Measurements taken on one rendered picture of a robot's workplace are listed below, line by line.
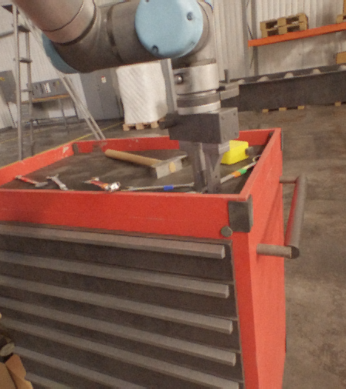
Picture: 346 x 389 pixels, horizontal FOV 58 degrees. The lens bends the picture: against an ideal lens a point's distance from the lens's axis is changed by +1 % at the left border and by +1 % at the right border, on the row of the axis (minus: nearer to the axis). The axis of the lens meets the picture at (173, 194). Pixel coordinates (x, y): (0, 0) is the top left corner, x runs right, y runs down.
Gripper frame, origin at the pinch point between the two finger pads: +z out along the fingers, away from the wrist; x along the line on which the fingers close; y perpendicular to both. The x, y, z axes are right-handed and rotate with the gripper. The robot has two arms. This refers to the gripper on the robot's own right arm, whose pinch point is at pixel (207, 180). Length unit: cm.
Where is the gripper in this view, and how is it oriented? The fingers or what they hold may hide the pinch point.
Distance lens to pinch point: 59.9
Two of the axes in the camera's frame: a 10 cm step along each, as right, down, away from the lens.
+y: -7.3, 3.5, -5.9
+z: 1.5, 9.2, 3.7
